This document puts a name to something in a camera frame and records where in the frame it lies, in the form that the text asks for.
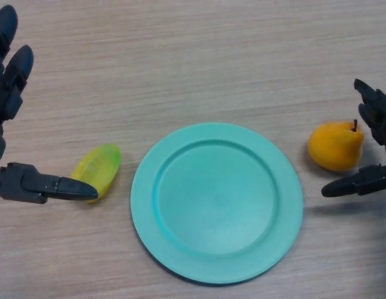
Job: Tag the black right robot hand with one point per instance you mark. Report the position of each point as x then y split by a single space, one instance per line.
379 109

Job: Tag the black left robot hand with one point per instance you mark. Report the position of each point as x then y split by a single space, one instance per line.
24 183

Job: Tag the yellow orange pear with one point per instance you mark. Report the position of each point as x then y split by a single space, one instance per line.
334 146

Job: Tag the teal green round plate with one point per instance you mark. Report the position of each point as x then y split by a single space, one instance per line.
217 205

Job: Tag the yellow-green mango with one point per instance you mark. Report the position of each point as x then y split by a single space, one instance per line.
99 162

